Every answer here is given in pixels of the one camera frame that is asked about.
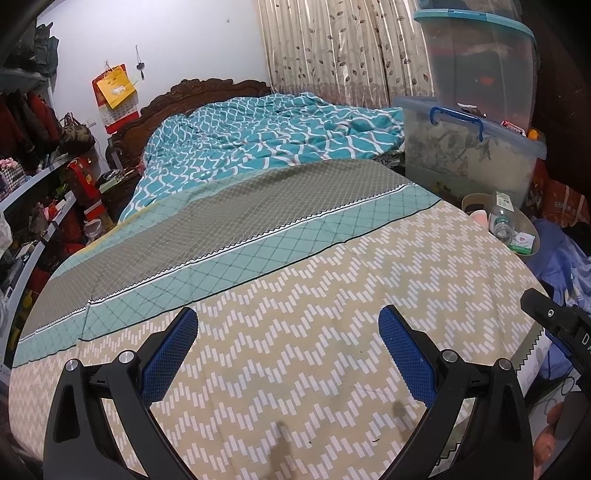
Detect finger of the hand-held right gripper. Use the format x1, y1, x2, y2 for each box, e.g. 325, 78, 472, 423
519, 288, 581, 334

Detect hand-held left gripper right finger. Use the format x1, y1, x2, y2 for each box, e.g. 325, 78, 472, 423
378, 305, 535, 480

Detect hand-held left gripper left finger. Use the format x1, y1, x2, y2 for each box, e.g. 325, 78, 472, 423
42, 305, 199, 480

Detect beige trash bin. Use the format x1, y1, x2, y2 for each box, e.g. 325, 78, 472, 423
461, 191, 542, 257

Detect clear bottle green label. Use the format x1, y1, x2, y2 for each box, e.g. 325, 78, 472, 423
489, 203, 516, 241

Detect person's right hand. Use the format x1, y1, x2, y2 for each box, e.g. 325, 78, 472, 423
534, 401, 567, 468

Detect blue cloth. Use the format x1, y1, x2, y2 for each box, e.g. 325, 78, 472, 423
526, 222, 591, 315

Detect orange red bag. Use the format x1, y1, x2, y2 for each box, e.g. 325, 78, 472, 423
531, 178, 591, 228

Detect patterned bed sheet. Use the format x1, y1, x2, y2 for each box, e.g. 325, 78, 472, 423
9, 157, 551, 480

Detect red gift bag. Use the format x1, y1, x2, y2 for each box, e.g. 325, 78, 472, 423
67, 157, 112, 241

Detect grey shelf unit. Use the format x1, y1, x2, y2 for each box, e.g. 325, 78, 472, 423
0, 65, 80, 370

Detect teal patterned quilt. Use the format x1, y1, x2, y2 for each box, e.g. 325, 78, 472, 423
117, 92, 408, 223

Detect camouflage bag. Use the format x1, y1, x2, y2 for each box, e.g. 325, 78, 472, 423
58, 113, 96, 156

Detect carved wooden headboard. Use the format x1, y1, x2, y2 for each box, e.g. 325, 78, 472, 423
106, 78, 273, 185

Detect clear storage box teal lid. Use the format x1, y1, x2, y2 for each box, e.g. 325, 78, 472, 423
413, 9, 541, 136

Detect hanging red clothes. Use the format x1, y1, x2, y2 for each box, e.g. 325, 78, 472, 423
0, 90, 62, 168

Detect leaf print curtain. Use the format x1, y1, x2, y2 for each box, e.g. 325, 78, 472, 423
256, 0, 435, 110

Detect storage box blue handle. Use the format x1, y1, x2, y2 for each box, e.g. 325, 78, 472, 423
392, 95, 548, 209

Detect red yellow wall calendar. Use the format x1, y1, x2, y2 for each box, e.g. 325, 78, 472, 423
91, 64, 140, 136

